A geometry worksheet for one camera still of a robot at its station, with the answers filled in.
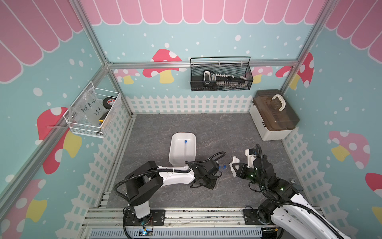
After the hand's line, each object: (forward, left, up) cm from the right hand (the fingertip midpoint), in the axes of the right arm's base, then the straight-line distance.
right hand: (232, 165), depth 76 cm
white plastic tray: (+19, +28, -15) cm, 37 cm away
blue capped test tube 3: (+6, +1, -16) cm, 17 cm away
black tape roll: (+29, +66, +19) cm, 74 cm away
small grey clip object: (-3, -37, -15) cm, 40 cm away
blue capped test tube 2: (+7, +4, -17) cm, 18 cm away
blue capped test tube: (+24, +26, -15) cm, 38 cm away
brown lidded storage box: (+37, -38, -5) cm, 53 cm away
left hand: (-6, +10, -15) cm, 19 cm away
